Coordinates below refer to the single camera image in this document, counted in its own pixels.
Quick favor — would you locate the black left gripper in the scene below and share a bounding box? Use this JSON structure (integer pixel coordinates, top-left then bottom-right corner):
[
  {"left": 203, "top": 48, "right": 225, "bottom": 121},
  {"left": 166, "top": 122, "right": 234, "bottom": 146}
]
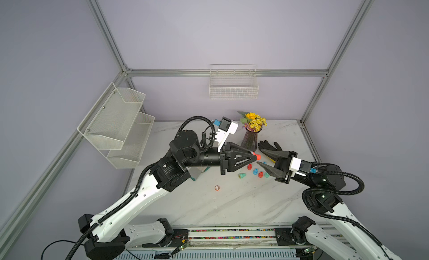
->
[{"left": 183, "top": 142, "right": 255, "bottom": 175}]

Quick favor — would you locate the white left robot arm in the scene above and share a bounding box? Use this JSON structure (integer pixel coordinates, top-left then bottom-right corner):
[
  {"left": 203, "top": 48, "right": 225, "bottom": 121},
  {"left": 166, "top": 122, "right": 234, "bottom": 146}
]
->
[{"left": 66, "top": 116, "right": 261, "bottom": 260}]

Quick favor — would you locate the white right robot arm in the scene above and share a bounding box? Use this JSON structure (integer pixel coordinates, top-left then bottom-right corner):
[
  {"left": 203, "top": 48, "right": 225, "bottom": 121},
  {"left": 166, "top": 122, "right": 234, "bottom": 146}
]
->
[{"left": 258, "top": 145, "right": 400, "bottom": 260}]

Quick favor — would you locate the dark glass flower vase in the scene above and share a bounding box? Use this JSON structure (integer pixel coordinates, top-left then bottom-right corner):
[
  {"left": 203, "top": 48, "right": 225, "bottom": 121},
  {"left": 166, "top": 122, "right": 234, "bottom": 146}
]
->
[{"left": 241, "top": 129, "right": 259, "bottom": 152}]

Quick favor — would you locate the black yellow work glove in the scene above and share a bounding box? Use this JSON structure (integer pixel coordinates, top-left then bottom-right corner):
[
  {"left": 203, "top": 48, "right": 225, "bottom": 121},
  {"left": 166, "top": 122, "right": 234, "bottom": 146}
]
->
[{"left": 258, "top": 140, "right": 283, "bottom": 153}]

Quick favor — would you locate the yellow artificial flower bouquet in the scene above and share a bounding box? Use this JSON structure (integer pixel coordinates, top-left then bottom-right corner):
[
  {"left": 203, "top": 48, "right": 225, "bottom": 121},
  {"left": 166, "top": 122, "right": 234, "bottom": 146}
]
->
[{"left": 238, "top": 111, "right": 267, "bottom": 133}]

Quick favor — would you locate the green grey work glove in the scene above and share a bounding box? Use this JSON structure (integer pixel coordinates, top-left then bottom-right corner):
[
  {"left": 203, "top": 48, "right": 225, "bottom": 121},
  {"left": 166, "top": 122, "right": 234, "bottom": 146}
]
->
[{"left": 188, "top": 166, "right": 211, "bottom": 181}]

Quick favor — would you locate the white two-tier mesh shelf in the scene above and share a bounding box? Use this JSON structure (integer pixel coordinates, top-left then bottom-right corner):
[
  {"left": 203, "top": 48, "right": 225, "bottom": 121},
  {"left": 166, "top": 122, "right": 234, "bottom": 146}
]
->
[{"left": 77, "top": 83, "right": 155, "bottom": 169}]

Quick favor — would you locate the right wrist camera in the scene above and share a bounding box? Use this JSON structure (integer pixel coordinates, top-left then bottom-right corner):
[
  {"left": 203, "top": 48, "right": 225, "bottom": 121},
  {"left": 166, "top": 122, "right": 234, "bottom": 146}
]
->
[{"left": 289, "top": 157, "right": 318, "bottom": 177}]

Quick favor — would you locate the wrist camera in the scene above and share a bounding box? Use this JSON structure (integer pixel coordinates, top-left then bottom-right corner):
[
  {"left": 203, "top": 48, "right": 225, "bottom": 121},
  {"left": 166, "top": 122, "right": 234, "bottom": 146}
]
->
[
  {"left": 214, "top": 117, "right": 239, "bottom": 152},
  {"left": 289, "top": 157, "right": 318, "bottom": 177}
]

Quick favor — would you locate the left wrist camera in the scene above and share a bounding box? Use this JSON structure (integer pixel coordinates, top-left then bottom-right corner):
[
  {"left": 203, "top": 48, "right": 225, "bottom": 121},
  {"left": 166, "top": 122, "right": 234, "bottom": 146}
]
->
[{"left": 214, "top": 117, "right": 239, "bottom": 152}]

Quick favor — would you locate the white wire wall basket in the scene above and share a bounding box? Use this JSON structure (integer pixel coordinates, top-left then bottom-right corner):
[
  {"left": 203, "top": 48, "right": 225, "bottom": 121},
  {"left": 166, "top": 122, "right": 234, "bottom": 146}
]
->
[{"left": 209, "top": 64, "right": 259, "bottom": 100}]

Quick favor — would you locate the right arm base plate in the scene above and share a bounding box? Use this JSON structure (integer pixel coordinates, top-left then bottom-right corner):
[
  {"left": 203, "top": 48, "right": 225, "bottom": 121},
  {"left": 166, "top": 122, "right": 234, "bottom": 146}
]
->
[{"left": 274, "top": 227, "right": 311, "bottom": 246}]

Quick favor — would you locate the aluminium front rail frame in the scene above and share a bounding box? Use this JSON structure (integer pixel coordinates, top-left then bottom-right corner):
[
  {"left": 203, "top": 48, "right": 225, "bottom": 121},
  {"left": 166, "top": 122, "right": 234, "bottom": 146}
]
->
[{"left": 88, "top": 224, "right": 378, "bottom": 260}]

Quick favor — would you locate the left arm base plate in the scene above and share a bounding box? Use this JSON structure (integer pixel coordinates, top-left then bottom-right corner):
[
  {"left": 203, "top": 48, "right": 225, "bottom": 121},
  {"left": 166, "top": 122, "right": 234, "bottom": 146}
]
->
[{"left": 142, "top": 229, "right": 189, "bottom": 248}]

